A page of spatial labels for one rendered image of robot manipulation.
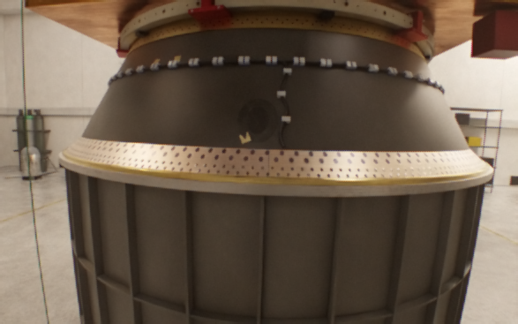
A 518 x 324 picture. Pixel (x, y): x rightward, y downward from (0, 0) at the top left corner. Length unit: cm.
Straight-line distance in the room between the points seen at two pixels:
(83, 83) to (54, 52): 118
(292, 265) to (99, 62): 762
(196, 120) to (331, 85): 40
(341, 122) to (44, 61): 866
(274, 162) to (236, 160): 10
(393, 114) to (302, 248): 47
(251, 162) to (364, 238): 36
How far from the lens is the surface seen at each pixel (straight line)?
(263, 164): 65
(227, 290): 78
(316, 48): 89
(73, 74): 840
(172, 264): 81
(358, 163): 71
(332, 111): 76
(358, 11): 101
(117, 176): 79
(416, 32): 117
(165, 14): 108
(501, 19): 131
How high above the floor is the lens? 129
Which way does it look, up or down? 7 degrees down
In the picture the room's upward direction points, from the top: 2 degrees clockwise
